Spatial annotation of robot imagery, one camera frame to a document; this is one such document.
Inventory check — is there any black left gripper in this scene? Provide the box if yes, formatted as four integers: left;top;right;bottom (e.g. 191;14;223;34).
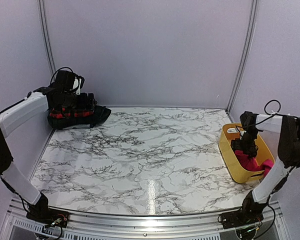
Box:
57;91;95;111

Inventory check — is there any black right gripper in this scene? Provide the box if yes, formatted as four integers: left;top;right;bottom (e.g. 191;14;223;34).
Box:
231;129;258;158

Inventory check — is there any pink garment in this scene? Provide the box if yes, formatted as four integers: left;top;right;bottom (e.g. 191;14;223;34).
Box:
234;150;274;177

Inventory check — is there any red black plaid shirt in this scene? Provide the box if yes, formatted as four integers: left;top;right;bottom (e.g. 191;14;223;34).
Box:
48;107;94;119

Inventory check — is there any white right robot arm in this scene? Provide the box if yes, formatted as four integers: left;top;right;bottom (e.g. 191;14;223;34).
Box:
237;111;300;224

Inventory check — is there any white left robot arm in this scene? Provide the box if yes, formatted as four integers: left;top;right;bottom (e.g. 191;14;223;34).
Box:
0;67;96;223

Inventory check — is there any yellow laundry basket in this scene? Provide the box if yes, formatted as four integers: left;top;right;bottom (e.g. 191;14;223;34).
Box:
219;123;275;184

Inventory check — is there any dark green plaid garment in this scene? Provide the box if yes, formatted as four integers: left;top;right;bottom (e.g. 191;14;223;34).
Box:
47;105;112;130

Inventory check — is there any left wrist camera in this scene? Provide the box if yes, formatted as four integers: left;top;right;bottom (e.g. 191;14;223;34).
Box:
71;76;85;95

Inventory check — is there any left corner wall post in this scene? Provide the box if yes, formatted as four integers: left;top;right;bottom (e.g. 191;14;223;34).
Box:
37;0;56;74

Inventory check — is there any corner wall post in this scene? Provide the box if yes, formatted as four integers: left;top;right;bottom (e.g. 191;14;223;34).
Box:
226;0;259;114
37;0;56;74

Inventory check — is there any aluminium front rail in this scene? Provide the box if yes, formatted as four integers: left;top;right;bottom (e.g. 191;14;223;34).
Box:
0;198;291;240

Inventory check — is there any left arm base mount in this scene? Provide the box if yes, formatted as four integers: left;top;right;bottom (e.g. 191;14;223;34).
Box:
26;208;69;228

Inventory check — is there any right corner wall post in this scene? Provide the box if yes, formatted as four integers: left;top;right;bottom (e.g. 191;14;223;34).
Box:
226;0;259;114

